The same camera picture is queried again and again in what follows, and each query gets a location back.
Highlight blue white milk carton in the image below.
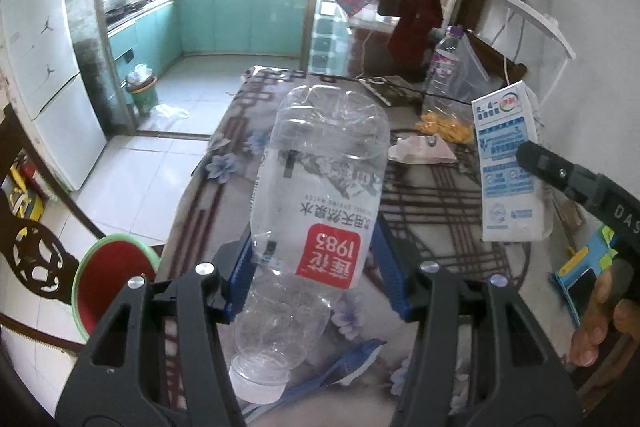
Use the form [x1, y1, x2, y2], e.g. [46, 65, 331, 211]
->
[472, 81, 553, 243]

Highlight pink paper packet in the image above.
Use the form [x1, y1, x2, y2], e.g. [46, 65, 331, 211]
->
[387, 134, 458, 166]

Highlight clear plastic water bottle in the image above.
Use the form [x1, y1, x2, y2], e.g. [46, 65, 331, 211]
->
[229, 84, 390, 404]

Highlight red green-rimmed trash bin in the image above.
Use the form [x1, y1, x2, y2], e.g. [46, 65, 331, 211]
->
[70, 233, 160, 340]

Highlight green kitchen trash bin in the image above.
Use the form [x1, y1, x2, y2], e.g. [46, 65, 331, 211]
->
[125, 64, 160, 117]

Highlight teal kitchen cabinets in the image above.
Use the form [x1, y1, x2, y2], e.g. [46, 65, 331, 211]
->
[107, 0, 306, 72]

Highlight right hand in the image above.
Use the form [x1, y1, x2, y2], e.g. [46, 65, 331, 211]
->
[570, 268, 639, 367]

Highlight blue yellow toy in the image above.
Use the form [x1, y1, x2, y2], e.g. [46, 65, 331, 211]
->
[553, 225, 617, 327]

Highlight dark carved wooden chair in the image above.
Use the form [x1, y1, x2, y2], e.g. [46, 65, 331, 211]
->
[0, 103, 106, 353]

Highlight floral patterned tablecloth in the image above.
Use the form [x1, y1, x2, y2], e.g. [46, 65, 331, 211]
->
[154, 65, 576, 427]

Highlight bag of orange snacks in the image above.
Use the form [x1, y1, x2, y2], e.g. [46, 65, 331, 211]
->
[414, 110, 474, 144]

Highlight purple label water bottle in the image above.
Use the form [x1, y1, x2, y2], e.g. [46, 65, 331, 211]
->
[422, 25, 470, 114]

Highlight white refrigerator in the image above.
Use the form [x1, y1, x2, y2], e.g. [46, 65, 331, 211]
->
[1, 0, 106, 192]

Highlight white wall shelf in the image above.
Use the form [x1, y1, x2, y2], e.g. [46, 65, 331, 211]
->
[498, 0, 576, 60]

